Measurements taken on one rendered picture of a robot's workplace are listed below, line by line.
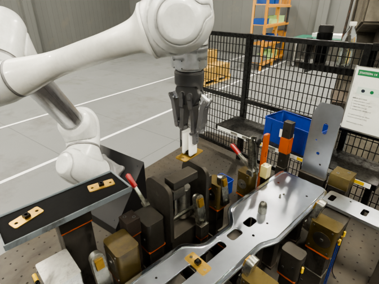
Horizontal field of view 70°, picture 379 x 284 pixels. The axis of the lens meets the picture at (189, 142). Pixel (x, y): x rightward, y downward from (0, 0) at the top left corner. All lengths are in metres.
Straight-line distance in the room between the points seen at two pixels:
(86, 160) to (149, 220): 0.50
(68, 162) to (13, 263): 0.50
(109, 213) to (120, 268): 0.60
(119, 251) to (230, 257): 0.33
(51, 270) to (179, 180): 0.42
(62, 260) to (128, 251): 0.17
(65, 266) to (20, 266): 0.67
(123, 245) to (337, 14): 9.68
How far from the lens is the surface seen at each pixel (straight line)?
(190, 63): 0.65
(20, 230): 0.89
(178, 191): 0.91
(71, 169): 1.28
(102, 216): 1.46
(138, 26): 0.51
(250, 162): 1.17
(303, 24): 10.32
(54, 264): 0.83
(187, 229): 1.05
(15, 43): 0.94
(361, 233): 1.64
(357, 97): 1.51
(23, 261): 1.48
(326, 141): 1.30
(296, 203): 1.18
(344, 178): 1.30
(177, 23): 0.45
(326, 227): 1.04
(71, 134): 1.34
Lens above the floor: 1.70
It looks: 27 degrees down
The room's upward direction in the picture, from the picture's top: straight up
